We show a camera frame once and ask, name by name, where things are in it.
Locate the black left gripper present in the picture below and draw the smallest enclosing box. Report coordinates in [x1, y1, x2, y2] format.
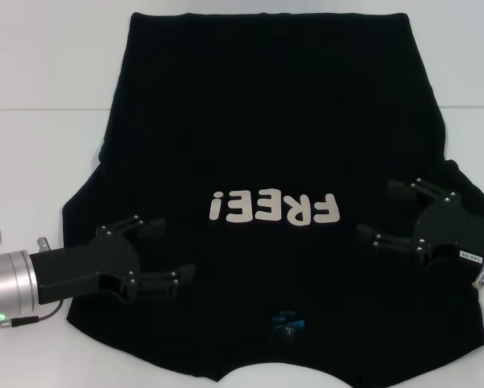
[29, 216, 196, 306]

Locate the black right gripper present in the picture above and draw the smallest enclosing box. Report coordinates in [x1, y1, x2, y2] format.
[356, 177, 484, 268]

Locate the black t-shirt with FREE print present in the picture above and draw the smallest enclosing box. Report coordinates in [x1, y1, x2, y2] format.
[61, 11, 484, 388]

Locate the left arm cable with plug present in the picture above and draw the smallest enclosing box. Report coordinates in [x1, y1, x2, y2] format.
[6, 301, 65, 327]

